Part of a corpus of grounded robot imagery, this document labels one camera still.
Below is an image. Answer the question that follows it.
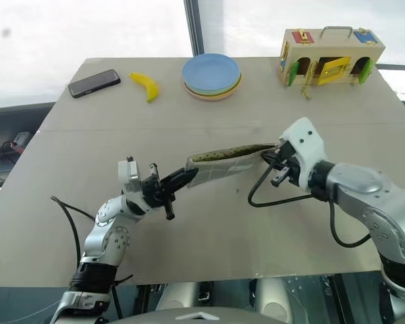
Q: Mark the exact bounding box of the dark window frame post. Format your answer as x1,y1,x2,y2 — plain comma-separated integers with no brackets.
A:
183,0,207,57

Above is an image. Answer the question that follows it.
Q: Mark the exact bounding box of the grey device with red part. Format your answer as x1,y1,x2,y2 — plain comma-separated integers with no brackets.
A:
1,131,34,153

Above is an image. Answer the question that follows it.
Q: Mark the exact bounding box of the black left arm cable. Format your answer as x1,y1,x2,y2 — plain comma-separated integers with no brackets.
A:
50,195,97,271

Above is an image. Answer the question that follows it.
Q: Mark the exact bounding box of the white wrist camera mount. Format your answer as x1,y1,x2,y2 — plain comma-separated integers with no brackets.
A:
117,157,143,195
278,117,325,190

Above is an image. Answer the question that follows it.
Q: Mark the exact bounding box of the black smartphone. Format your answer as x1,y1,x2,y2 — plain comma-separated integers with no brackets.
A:
67,69,122,99

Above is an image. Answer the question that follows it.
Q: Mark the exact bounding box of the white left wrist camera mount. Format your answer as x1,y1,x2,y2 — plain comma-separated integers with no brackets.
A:
117,157,143,195

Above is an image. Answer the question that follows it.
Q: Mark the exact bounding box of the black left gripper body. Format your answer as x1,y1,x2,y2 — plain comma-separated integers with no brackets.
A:
140,163,176,221

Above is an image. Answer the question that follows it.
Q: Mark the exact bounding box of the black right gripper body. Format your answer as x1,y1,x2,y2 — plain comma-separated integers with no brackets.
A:
271,140,303,188

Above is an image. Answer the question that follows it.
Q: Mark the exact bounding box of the silver robot torso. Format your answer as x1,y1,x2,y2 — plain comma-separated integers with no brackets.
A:
134,275,293,324

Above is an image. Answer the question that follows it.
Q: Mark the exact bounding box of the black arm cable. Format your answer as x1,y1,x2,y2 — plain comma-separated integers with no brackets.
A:
247,163,373,250
50,195,97,271

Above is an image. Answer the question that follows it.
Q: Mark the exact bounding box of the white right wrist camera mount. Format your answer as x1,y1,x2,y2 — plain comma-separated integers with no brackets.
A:
278,117,325,190

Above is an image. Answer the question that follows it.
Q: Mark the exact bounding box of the blue plate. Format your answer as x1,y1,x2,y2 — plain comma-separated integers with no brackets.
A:
182,53,241,92

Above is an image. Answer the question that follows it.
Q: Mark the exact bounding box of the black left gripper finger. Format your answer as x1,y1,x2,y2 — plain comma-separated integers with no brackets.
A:
159,168,198,190
167,173,198,196

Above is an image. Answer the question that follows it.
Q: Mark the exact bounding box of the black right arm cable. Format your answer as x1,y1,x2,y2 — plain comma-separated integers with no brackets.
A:
247,163,373,250

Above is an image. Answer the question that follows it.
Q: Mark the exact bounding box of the grey plaid pouch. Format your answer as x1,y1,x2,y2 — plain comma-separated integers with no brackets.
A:
184,142,278,188

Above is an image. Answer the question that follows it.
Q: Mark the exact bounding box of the yellow toy banana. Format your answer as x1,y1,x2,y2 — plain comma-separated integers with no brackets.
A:
128,72,161,105

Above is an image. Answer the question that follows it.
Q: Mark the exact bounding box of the gold chain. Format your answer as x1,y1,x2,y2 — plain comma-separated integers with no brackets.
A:
301,63,317,101

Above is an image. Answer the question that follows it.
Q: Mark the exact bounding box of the wooden lock box toy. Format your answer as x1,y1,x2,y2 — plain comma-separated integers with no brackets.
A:
277,26,387,88

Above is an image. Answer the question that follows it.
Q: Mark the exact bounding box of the green plate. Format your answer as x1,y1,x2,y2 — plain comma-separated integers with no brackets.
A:
183,74,242,97

